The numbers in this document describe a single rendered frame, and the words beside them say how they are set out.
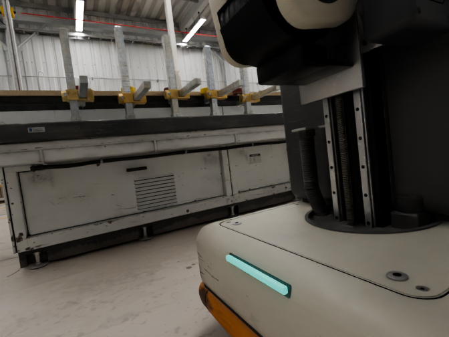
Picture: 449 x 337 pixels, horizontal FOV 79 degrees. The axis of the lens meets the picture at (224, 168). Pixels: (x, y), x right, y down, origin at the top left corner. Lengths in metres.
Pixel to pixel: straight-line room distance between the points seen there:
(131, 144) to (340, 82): 1.14
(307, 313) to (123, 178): 1.44
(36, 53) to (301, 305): 9.05
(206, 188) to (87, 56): 7.73
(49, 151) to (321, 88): 1.22
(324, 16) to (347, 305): 0.41
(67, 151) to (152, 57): 8.31
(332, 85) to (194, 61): 9.53
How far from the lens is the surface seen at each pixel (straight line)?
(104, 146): 1.49
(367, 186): 0.64
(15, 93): 1.72
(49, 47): 9.28
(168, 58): 1.65
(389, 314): 0.37
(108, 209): 1.73
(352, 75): 0.60
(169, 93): 1.57
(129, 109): 1.51
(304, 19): 0.48
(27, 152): 1.49
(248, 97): 1.81
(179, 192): 1.81
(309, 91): 0.67
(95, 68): 9.17
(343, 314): 0.39
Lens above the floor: 0.46
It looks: 3 degrees down
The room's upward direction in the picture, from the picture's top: 7 degrees counter-clockwise
